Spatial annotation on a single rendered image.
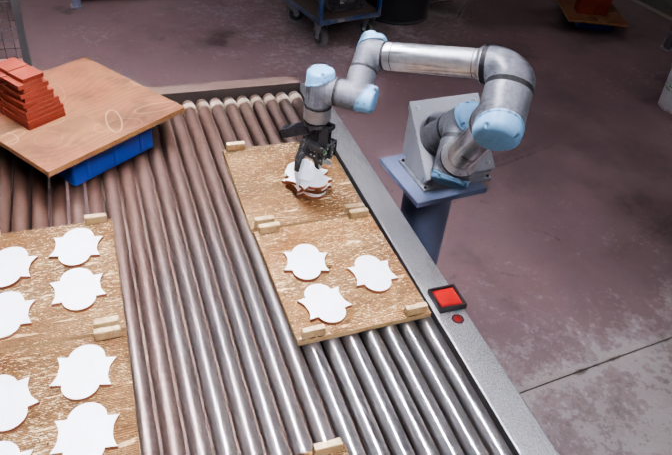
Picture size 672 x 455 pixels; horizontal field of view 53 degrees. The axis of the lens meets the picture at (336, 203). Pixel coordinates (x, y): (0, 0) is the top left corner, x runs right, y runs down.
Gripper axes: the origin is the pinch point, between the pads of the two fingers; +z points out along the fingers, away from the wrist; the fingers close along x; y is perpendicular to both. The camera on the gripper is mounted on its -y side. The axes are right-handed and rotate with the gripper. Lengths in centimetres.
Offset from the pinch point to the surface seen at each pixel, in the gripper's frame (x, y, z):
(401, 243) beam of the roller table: 1.2, 33.1, 8.9
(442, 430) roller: -47, 70, 8
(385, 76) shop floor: 252, -106, 101
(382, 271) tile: -15.4, 36.1, 5.7
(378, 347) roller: -36, 48, 8
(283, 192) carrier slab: -3.6, -5.5, 6.8
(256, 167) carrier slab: 1.3, -19.9, 6.8
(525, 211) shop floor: 168, 31, 101
